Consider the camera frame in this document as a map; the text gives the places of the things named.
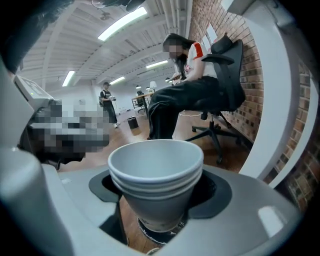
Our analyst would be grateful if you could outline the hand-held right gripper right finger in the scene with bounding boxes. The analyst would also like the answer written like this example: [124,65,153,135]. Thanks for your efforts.
[154,163,305,256]

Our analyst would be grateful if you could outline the white paper cups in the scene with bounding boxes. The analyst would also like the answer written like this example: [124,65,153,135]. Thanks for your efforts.
[107,139,205,234]

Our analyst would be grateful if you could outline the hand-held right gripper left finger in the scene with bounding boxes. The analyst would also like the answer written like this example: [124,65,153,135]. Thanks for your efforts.
[0,146,141,256]

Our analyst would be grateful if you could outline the long ceiling light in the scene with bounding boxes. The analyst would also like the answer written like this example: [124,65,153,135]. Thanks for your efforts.
[61,70,76,88]
[109,76,126,86]
[97,6,148,42]
[145,59,169,70]

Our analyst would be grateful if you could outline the black round bin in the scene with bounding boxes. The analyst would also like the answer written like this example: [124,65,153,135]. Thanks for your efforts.
[126,116,140,130]

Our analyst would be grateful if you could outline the black office chair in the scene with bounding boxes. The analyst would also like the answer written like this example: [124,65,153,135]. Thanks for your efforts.
[186,33,247,166]
[136,96,147,114]

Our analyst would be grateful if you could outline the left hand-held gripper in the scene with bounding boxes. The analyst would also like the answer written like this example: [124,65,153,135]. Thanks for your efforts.
[13,74,111,167]

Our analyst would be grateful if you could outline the round wooden table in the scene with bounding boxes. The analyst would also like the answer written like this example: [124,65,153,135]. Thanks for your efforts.
[131,91,156,118]

